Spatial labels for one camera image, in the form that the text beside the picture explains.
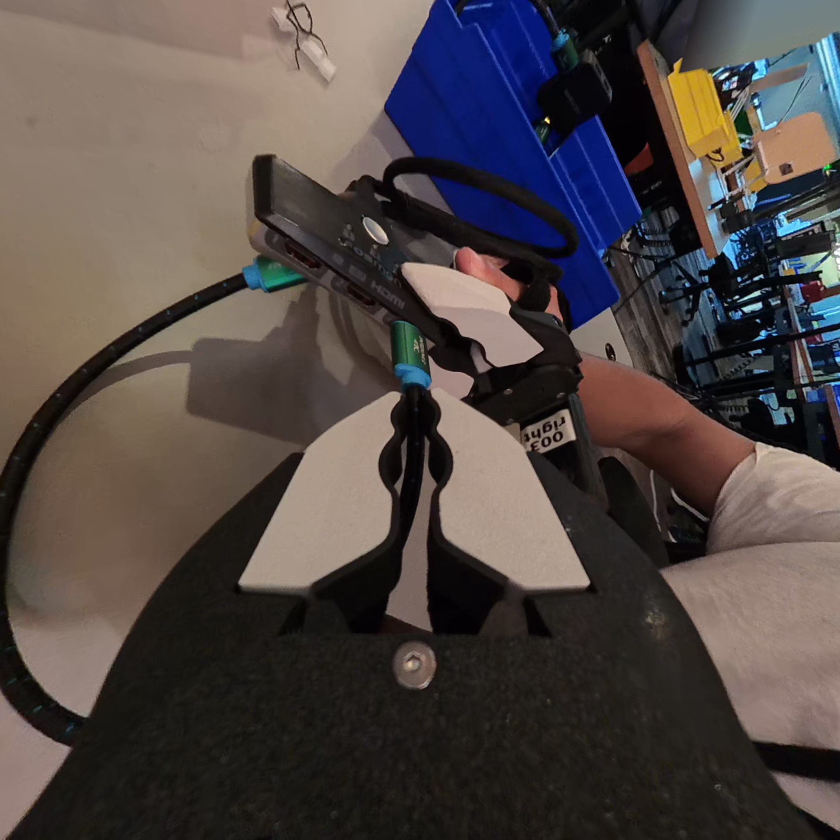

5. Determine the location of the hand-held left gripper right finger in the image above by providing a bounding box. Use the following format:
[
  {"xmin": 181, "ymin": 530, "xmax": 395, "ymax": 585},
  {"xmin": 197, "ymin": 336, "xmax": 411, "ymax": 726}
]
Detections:
[{"xmin": 427, "ymin": 388, "xmax": 592, "ymax": 634}]

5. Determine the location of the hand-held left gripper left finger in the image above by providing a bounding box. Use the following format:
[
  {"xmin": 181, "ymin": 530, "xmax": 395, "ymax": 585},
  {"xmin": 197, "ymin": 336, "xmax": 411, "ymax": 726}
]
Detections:
[{"xmin": 238, "ymin": 392, "xmax": 403, "ymax": 634}]

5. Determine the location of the black braided hdmi cable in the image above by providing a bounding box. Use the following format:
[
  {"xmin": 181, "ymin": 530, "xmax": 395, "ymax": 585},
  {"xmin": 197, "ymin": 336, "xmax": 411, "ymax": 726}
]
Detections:
[
  {"xmin": 0, "ymin": 255, "xmax": 308, "ymax": 748},
  {"xmin": 389, "ymin": 320, "xmax": 435, "ymax": 529}
]

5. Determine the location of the grey hdmi switch box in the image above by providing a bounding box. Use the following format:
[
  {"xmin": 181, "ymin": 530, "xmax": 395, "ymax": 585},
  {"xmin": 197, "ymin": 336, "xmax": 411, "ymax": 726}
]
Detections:
[{"xmin": 249, "ymin": 154, "xmax": 460, "ymax": 342}]

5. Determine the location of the blue plastic bin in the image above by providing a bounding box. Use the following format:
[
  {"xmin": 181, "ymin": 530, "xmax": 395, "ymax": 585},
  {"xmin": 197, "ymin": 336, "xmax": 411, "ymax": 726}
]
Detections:
[{"xmin": 384, "ymin": 0, "xmax": 643, "ymax": 329}]

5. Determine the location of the black cable with green plugs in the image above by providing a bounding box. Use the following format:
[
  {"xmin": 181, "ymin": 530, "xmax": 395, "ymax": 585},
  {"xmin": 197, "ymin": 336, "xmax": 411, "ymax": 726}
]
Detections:
[{"xmin": 532, "ymin": 0, "xmax": 580, "ymax": 144}]

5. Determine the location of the grey desk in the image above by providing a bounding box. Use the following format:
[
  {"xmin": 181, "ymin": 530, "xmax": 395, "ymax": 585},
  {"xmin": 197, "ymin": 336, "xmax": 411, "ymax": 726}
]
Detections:
[{"xmin": 0, "ymin": 0, "xmax": 631, "ymax": 756}]

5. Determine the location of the person's right hand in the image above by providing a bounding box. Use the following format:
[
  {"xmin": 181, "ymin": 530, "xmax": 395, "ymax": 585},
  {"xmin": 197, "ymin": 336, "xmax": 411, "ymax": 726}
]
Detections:
[{"xmin": 455, "ymin": 247, "xmax": 568, "ymax": 329}]

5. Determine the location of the long wooden table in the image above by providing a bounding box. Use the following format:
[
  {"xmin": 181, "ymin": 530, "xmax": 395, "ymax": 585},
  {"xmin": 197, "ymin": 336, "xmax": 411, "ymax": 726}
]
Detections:
[{"xmin": 637, "ymin": 39, "xmax": 723, "ymax": 258}]

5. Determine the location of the small yellow bin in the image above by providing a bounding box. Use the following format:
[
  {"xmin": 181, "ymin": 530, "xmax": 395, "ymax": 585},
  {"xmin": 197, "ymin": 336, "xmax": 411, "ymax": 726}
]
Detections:
[{"xmin": 668, "ymin": 59, "xmax": 746, "ymax": 158}]

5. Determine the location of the black chair with wooden back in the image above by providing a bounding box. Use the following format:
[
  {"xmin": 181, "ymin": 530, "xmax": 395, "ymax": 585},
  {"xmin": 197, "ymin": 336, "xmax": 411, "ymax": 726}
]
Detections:
[{"xmin": 751, "ymin": 112, "xmax": 837, "ymax": 186}]

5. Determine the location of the white scrap with black wire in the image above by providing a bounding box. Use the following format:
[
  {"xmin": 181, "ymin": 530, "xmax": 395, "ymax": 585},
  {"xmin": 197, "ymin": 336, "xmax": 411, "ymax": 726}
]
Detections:
[{"xmin": 271, "ymin": 0, "xmax": 337, "ymax": 83}]

